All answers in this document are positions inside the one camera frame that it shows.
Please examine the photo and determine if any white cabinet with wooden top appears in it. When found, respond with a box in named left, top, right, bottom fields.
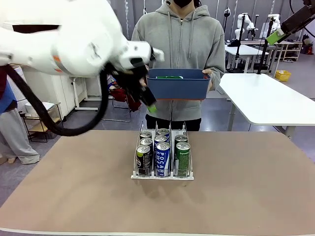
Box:
left=23, top=71, right=83, bottom=121

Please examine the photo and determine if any white desk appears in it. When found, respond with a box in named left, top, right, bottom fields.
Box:
left=225, top=44, right=270, bottom=73

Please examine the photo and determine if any black pole stand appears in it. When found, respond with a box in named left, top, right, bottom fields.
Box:
left=257, top=17, right=273, bottom=75

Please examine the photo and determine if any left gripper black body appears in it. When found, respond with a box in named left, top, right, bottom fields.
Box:
left=110, top=65, right=149, bottom=99

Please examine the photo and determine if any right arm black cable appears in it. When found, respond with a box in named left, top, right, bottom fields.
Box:
left=289, top=0, right=315, bottom=38

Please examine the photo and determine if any white wire can dispenser rack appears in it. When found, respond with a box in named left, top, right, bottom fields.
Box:
left=130, top=120, right=195, bottom=181

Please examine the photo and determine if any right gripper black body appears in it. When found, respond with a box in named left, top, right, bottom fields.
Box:
left=281, top=4, right=315, bottom=34

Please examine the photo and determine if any white air purifier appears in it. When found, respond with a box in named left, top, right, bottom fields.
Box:
left=6, top=67, right=34, bottom=109

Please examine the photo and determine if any person's left forearm grey sleeve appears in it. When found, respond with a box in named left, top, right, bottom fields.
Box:
left=210, top=56, right=226, bottom=91

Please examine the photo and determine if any blue plastic bin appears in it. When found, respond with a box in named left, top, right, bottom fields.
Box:
left=146, top=68, right=211, bottom=101

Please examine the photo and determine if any white side table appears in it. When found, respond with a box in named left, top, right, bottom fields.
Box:
left=69, top=76, right=99, bottom=111

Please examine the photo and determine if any small black-frame wooden shelf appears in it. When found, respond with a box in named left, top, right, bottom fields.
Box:
left=19, top=102, right=64, bottom=143

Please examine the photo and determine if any low wooden shelf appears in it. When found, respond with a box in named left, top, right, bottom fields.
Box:
left=280, top=40, right=303, bottom=62

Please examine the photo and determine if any large white table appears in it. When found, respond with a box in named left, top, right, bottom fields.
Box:
left=218, top=73, right=315, bottom=138

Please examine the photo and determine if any person in grey hoodie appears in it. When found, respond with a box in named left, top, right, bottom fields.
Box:
left=131, top=0, right=226, bottom=132

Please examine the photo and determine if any person's left hand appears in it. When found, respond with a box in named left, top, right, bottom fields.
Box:
left=202, top=69, right=214, bottom=91

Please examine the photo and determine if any yellow basket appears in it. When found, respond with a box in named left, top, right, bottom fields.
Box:
left=275, top=70, right=292, bottom=82

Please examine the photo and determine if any white cylindrical roll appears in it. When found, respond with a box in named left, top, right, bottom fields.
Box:
left=24, top=101, right=41, bottom=115

